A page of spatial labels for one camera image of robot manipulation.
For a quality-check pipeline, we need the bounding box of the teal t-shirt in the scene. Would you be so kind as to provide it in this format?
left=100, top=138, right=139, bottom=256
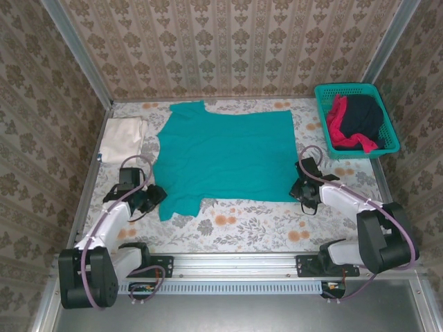
left=152, top=100, right=298, bottom=222

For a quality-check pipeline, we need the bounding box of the folded white t-shirt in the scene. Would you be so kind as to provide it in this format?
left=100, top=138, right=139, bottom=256
left=100, top=117, right=149, bottom=164

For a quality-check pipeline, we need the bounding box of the floral table cover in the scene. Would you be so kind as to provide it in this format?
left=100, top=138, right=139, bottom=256
left=78, top=98, right=402, bottom=255

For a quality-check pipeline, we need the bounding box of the pink t-shirt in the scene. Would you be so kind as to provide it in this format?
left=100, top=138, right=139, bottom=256
left=327, top=95, right=379, bottom=155

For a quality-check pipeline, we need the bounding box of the navy t-shirt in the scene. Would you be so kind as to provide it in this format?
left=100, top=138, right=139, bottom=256
left=334, top=95, right=386, bottom=151

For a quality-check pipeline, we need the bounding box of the teal plastic basket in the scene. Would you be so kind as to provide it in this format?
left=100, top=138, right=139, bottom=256
left=314, top=82, right=401, bottom=160

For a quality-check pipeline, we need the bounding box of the metal sheet panel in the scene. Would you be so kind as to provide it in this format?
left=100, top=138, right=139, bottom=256
left=51, top=279, right=426, bottom=332

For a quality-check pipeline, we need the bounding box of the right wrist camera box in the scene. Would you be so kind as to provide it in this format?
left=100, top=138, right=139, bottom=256
left=294, top=157, right=321, bottom=177

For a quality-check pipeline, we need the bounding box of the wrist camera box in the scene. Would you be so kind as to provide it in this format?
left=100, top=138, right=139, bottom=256
left=294, top=157, right=321, bottom=177
left=119, top=167, right=145, bottom=185

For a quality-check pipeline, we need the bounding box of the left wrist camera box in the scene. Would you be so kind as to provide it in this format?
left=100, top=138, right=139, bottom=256
left=119, top=167, right=145, bottom=185

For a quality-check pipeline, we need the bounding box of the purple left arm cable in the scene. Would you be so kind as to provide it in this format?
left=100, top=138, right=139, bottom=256
left=80, top=154, right=167, bottom=311

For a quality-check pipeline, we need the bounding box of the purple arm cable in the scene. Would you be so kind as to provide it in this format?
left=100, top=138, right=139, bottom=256
left=298, top=145, right=422, bottom=304
left=80, top=154, right=167, bottom=311

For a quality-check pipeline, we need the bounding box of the aluminium mounting rail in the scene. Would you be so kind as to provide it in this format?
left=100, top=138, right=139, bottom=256
left=51, top=252, right=425, bottom=277

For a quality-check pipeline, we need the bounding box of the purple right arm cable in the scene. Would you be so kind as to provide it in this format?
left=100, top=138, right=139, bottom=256
left=298, top=145, right=422, bottom=304

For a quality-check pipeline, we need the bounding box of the grey slotted cable duct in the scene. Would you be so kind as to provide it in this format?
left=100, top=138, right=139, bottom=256
left=117, top=280, right=323, bottom=295

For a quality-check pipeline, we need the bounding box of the aluminium frame post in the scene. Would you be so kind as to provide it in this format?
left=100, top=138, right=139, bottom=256
left=361, top=0, right=422, bottom=87
left=39, top=0, right=114, bottom=108

